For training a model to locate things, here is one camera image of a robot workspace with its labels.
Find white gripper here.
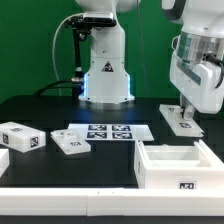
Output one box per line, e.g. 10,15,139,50
170,53,224,120

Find white door panel with knob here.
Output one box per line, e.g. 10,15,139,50
159,104,204,138

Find white cabinet body box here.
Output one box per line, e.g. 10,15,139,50
134,140,224,190

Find white door panel with tags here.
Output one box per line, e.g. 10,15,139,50
51,129,91,155

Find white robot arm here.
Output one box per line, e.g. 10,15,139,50
75,0,224,117

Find white cabinet top block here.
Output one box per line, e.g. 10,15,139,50
0,122,46,153

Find white marker sheet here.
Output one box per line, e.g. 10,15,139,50
68,124,154,141

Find black base cables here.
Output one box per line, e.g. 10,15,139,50
32,79,83,97

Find black camera on stand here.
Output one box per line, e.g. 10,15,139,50
64,12,116,95

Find grey camera cable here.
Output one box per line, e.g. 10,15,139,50
51,13,84,97

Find white front rail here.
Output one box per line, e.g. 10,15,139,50
0,188,224,216

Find white left rail piece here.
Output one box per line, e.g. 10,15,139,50
0,149,9,177

